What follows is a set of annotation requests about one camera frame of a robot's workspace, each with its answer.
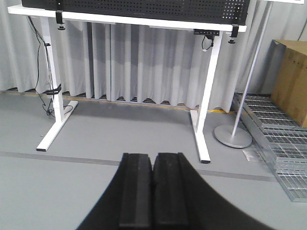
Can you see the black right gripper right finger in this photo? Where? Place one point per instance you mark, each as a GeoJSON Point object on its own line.
{"type": "Point", "coordinates": [183, 200]}

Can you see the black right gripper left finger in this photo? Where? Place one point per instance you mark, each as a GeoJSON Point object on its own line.
{"type": "Point", "coordinates": [126, 202]}

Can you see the silver pole floor stand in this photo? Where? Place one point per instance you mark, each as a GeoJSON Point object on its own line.
{"type": "Point", "coordinates": [233, 136]}

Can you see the white standing desk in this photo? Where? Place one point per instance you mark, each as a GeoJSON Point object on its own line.
{"type": "Point", "coordinates": [198, 117]}

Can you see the steel floor grating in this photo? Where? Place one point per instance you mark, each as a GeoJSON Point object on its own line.
{"type": "Point", "coordinates": [281, 141]}

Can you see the grey pleated curtain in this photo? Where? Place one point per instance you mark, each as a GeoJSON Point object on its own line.
{"type": "Point", "coordinates": [139, 62]}

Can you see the brown cardboard box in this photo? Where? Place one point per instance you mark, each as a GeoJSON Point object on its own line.
{"type": "Point", "coordinates": [290, 88]}

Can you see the black desk control panel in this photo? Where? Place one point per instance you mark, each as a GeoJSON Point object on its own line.
{"type": "Point", "coordinates": [206, 32]}

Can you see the black right pegboard clamp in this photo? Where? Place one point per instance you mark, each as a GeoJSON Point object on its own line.
{"type": "Point", "coordinates": [234, 33]}

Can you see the black pegboard clamp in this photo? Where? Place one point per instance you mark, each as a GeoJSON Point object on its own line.
{"type": "Point", "coordinates": [59, 20]}
{"type": "Point", "coordinates": [234, 33]}

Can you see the black perforated pegboard panel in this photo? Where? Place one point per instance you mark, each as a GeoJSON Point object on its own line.
{"type": "Point", "coordinates": [199, 11]}

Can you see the black left pegboard clamp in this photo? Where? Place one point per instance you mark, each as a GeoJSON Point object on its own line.
{"type": "Point", "coordinates": [59, 20]}

